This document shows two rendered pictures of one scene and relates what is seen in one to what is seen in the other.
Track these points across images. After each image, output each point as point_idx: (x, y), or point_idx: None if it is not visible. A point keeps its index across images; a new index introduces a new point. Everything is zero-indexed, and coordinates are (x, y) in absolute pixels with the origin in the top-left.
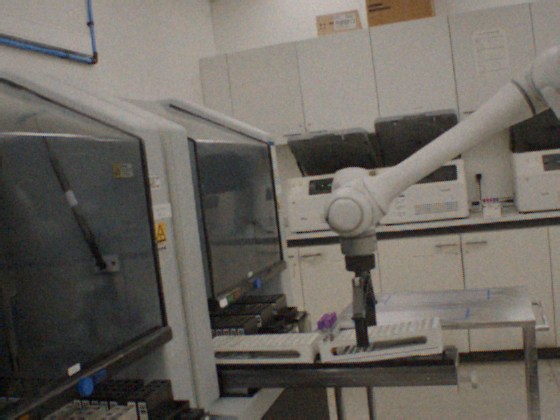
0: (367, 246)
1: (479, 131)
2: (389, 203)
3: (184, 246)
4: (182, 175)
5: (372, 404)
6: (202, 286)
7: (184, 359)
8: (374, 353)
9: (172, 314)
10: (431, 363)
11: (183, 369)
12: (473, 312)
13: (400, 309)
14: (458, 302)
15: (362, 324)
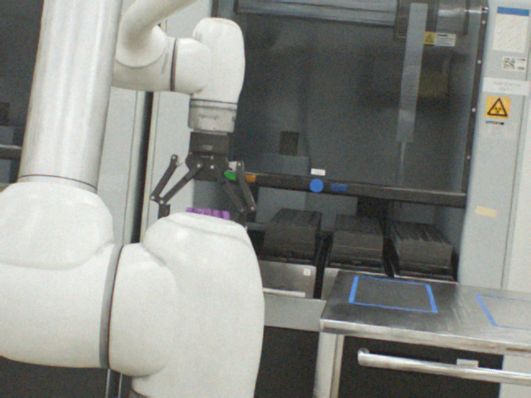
0: (191, 118)
1: None
2: (126, 52)
3: (160, 94)
4: (183, 20)
5: None
6: (186, 146)
7: (118, 201)
8: None
9: (110, 150)
10: None
11: (112, 209)
12: (393, 309)
13: (436, 294)
14: (476, 314)
15: (158, 210)
